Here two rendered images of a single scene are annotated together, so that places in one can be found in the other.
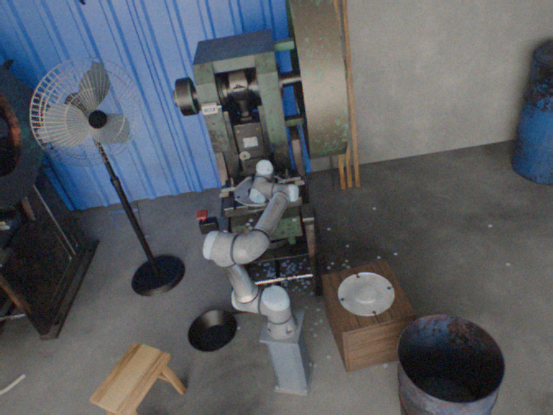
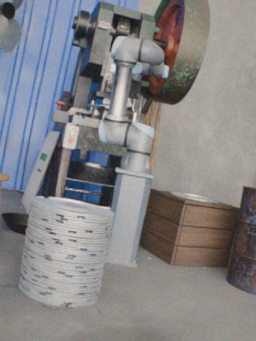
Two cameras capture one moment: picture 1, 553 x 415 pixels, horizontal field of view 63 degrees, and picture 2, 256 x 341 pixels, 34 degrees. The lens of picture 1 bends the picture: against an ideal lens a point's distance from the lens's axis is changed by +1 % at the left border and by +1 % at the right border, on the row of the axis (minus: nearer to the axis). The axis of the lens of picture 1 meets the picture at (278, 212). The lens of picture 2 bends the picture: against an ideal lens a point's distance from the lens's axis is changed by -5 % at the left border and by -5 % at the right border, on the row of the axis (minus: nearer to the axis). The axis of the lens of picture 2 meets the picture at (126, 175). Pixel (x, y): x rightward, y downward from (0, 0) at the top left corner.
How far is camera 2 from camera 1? 195 cm
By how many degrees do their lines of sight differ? 39
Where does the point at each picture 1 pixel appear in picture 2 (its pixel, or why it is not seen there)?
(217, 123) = (102, 40)
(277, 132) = not seen: hidden behind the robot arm
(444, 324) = not seen: outside the picture
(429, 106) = (203, 176)
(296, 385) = (127, 252)
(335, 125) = (196, 49)
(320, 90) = (194, 21)
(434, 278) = not seen: hidden behind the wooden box
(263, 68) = (147, 19)
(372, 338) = (204, 221)
